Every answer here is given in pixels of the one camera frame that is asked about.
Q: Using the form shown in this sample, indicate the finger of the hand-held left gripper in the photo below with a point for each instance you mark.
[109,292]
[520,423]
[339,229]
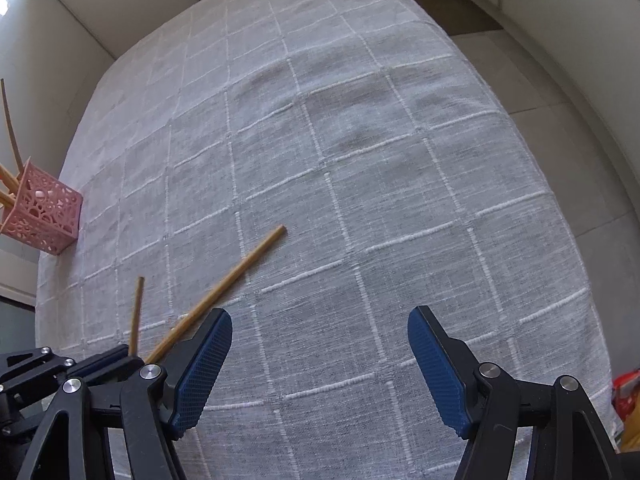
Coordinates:
[105,362]

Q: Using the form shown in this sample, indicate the yellow plastic packet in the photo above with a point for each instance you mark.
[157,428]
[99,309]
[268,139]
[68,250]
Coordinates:
[631,437]

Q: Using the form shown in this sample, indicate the red plastic packet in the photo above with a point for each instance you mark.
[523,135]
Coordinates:
[627,392]

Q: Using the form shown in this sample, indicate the grey checked tablecloth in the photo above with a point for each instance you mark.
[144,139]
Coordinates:
[325,210]

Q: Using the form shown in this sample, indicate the pink perforated utensil holder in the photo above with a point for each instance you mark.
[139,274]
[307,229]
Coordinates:
[45,210]

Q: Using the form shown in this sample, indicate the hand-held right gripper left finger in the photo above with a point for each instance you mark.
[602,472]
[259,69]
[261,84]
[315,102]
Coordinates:
[200,375]

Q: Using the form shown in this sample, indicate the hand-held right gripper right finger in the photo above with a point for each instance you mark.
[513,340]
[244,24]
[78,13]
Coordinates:
[437,375]

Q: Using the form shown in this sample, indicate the tan bamboo chopstick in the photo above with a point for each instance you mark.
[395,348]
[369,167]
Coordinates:
[136,315]
[11,130]
[7,174]
[235,274]
[5,197]

